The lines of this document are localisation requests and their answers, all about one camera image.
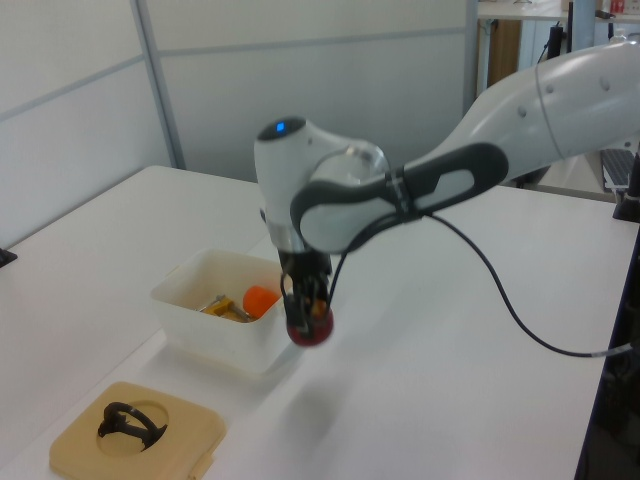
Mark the black stand post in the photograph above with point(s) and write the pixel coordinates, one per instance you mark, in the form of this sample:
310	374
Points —
620	350

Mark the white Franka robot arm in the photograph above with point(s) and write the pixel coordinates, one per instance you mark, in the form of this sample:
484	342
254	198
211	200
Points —
500	125

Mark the white office desk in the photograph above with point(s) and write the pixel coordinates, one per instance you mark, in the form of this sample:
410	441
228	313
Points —
530	10

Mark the grey partition post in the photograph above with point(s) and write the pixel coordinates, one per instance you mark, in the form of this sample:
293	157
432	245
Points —
160	90
471	50

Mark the beige plastic lid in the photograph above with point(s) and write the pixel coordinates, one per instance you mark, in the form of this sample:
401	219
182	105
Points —
190	440

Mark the yellow metal tool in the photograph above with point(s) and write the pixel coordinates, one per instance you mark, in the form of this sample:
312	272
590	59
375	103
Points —
220	307

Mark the orange fruit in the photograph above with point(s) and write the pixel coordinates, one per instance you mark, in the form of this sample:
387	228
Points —
257	302

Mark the grey ridged metal panel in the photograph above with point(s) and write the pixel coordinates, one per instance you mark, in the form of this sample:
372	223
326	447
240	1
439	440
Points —
617	167

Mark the white plastic container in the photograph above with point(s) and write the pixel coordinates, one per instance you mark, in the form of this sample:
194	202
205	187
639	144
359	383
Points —
220	345

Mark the wooden cabinet panel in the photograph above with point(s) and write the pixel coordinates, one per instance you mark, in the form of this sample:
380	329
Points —
504	52

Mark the red apple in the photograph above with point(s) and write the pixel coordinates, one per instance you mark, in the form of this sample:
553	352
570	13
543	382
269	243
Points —
312	340

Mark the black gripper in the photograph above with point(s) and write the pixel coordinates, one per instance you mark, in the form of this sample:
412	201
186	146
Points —
305	270

